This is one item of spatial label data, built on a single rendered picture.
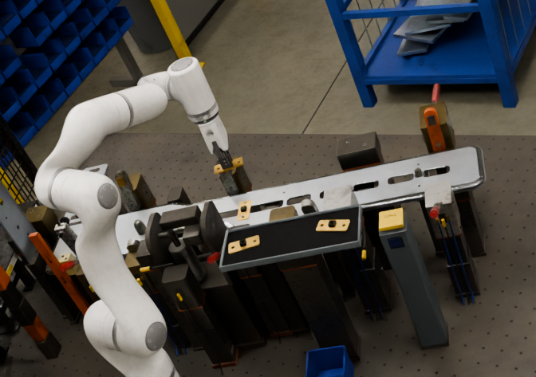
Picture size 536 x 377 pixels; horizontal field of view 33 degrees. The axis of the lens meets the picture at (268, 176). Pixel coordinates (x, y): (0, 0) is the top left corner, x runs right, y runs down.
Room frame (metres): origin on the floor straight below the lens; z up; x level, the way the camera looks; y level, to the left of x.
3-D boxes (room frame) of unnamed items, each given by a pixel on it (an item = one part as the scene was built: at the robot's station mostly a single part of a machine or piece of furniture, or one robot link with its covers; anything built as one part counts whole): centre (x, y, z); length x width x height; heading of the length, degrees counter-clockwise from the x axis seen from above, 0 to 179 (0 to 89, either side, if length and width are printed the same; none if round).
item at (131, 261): (2.08, 0.45, 0.88); 0.11 x 0.07 x 0.37; 159
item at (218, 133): (2.08, 0.08, 1.36); 0.10 x 0.07 x 0.11; 171
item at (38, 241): (2.22, 0.69, 0.95); 0.03 x 0.01 x 0.50; 69
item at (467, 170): (2.16, 0.09, 1.00); 1.38 x 0.22 x 0.02; 69
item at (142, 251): (2.04, 0.39, 0.91); 0.07 x 0.05 x 0.42; 159
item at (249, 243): (1.82, 0.13, 1.17); 0.08 x 0.04 x 0.01; 77
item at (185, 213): (2.01, 0.27, 0.95); 0.18 x 0.13 x 0.49; 69
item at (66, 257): (2.24, 0.66, 0.88); 0.04 x 0.04 x 0.37; 69
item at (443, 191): (1.78, -0.38, 0.88); 0.12 x 0.07 x 0.36; 159
